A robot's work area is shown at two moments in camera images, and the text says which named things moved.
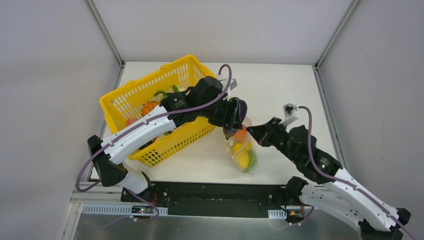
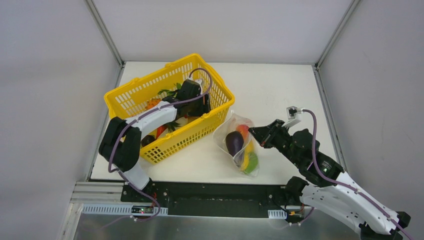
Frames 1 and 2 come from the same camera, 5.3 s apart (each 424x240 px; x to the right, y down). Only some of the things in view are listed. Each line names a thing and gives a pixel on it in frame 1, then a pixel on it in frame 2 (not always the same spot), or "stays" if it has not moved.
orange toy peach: (241, 135) stays
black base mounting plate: (211, 199) stays
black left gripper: (234, 114) -> (197, 108)
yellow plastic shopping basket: (131, 101) stays
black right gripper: (269, 132) stays
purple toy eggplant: (229, 132) -> (234, 141)
